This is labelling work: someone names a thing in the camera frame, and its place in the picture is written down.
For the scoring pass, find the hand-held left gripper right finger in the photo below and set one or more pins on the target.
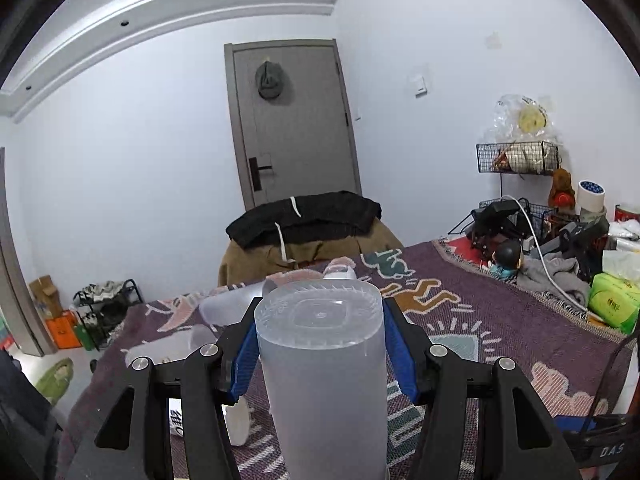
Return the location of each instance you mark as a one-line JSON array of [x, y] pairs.
[[400, 355]]

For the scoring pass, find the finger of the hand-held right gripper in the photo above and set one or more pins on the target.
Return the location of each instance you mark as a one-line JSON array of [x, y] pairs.
[[575, 424]]

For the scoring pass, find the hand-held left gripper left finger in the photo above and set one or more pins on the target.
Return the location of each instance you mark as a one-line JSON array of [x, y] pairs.
[[242, 360]]

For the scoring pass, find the tall translucent plastic cup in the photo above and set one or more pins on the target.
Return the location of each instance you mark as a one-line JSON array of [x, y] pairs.
[[322, 375]]

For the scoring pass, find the brown coat on chair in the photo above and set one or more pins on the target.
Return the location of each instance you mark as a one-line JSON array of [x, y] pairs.
[[260, 260]]

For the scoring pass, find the purple printed blanket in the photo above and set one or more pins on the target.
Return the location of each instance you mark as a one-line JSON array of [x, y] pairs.
[[500, 320]]

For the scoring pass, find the green tissue pack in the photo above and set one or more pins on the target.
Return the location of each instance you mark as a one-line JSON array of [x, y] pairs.
[[612, 302]]

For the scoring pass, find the black shoe rack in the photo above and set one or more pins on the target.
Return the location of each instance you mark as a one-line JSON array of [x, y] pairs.
[[107, 305]]

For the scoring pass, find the black helmet figurine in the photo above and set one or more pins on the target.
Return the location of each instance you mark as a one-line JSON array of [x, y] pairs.
[[509, 257]]

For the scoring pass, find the grey cloth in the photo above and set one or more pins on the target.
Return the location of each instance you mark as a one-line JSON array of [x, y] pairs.
[[560, 272]]

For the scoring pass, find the black device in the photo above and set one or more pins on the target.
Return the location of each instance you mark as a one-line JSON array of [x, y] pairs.
[[492, 225]]

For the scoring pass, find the white tissue packet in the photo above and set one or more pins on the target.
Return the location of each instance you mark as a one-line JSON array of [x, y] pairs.
[[622, 262]]

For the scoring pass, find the orange bag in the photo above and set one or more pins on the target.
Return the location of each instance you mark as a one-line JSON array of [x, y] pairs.
[[64, 331]]

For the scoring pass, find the green slipper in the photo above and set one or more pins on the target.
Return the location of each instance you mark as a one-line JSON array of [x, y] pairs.
[[55, 379]]

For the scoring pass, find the cardboard box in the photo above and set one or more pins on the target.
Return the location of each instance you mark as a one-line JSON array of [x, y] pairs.
[[46, 295]]

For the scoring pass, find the dark cloth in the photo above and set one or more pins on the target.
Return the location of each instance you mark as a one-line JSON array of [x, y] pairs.
[[22, 425]]

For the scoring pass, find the white tape roll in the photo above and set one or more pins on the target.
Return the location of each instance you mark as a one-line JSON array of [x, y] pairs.
[[591, 195]]

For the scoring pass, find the brown plush toy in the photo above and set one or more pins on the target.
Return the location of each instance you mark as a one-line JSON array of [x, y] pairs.
[[561, 187]]

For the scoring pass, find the grey door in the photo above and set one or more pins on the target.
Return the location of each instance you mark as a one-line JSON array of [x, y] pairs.
[[300, 130]]

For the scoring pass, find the clear plastic bag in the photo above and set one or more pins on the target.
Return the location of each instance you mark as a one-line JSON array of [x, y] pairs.
[[525, 117]]

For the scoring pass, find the white light switch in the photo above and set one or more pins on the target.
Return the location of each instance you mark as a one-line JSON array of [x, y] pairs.
[[419, 85]]

